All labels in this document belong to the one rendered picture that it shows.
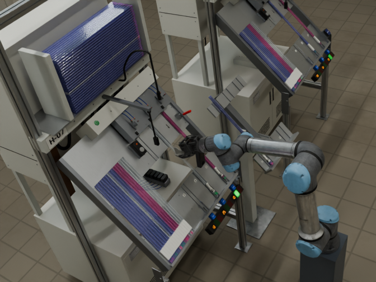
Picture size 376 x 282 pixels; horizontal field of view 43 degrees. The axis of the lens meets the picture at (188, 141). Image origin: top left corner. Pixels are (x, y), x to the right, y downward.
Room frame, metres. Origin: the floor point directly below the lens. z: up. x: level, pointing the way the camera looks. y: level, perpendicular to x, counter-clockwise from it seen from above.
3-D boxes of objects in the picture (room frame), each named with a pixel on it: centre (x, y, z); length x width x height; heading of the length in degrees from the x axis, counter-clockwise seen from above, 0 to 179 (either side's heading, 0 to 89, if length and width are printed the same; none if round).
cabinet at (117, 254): (1.98, 0.48, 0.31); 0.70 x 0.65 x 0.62; 141
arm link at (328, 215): (1.42, -0.57, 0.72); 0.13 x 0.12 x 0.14; 136
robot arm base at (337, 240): (1.42, -0.58, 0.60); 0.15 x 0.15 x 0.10
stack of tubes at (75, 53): (1.95, 0.34, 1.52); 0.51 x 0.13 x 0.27; 141
